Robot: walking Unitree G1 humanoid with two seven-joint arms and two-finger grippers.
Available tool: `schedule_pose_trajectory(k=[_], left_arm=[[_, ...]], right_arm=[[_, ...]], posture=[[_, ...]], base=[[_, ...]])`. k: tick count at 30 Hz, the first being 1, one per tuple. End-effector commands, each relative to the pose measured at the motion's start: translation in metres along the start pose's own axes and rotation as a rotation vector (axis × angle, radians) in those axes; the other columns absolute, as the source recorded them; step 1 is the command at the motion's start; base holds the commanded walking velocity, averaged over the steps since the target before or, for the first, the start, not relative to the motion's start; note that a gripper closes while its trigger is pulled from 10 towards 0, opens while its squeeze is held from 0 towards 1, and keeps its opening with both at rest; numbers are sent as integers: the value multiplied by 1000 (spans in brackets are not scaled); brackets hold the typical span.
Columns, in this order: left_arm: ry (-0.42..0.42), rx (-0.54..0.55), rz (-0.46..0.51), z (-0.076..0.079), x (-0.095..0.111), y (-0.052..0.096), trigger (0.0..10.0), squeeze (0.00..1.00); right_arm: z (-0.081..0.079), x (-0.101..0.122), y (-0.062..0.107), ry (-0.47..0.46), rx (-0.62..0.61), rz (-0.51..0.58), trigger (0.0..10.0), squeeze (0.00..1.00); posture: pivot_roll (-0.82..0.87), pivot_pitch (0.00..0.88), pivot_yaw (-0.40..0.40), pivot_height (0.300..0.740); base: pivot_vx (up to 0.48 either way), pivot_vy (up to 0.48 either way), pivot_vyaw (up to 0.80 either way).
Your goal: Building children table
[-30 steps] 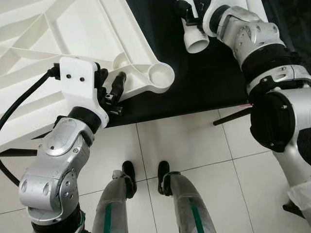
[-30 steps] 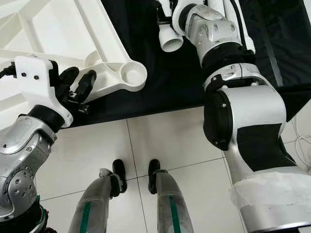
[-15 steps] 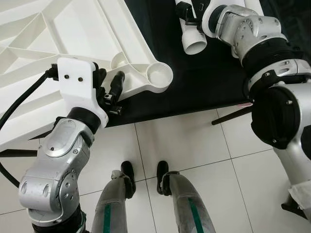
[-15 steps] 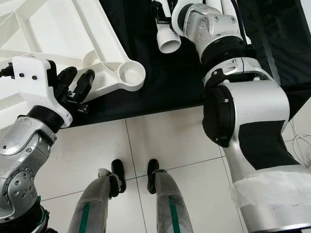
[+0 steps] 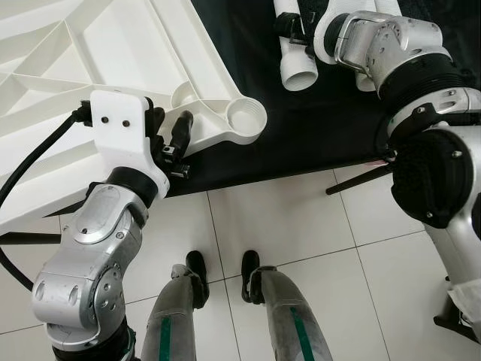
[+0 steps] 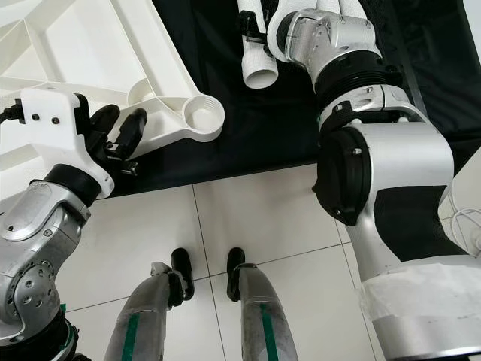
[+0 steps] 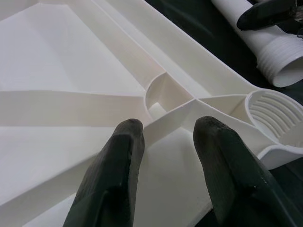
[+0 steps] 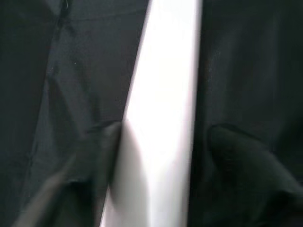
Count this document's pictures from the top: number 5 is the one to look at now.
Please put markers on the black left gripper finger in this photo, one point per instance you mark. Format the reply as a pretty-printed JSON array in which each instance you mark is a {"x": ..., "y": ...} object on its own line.
[
  {"x": 183, "y": 131},
  {"x": 158, "y": 124}
]

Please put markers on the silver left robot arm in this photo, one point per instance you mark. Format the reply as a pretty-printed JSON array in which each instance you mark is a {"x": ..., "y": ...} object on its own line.
[{"x": 90, "y": 248}]

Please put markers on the black tablecloth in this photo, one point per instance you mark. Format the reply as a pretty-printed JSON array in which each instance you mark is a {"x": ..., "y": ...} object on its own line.
[{"x": 301, "y": 128}]

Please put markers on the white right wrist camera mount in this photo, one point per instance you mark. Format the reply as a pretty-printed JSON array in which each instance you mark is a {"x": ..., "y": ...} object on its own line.
[{"x": 325, "y": 37}]

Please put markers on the grey robot right leg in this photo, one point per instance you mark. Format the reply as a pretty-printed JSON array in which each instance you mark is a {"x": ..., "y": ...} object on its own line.
[{"x": 289, "y": 316}]

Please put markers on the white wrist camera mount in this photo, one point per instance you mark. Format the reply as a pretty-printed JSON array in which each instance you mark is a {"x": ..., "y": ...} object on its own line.
[
  {"x": 120, "y": 128},
  {"x": 325, "y": 37}
]

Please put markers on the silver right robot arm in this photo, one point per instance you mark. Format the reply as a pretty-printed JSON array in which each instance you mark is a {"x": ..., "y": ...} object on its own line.
[{"x": 421, "y": 150}]

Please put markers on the white plastic table top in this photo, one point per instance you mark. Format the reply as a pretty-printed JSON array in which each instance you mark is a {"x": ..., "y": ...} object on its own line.
[{"x": 113, "y": 45}]

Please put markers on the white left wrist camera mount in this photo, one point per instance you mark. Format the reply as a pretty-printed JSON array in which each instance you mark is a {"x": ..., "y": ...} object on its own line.
[{"x": 120, "y": 128}]

